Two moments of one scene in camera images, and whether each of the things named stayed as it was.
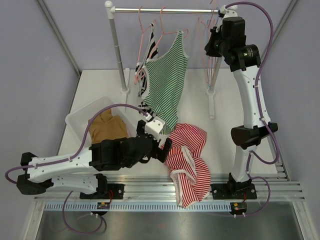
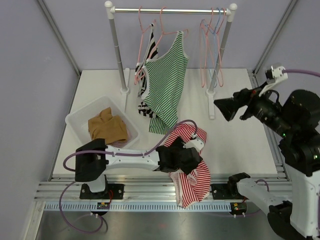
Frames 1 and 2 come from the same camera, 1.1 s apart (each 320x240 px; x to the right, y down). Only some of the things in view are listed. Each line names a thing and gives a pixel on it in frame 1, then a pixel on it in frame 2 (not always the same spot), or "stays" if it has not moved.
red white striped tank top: (189, 171) stays
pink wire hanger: (208, 29) to (219, 50)
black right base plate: (234, 191) stays
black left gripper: (157, 153) to (177, 144)
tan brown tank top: (106, 126) stays
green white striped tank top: (164, 84) stays
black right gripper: (214, 34) to (229, 106)
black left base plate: (114, 191) stays
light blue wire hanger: (209, 29) to (213, 33)
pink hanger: (209, 22) to (203, 40)
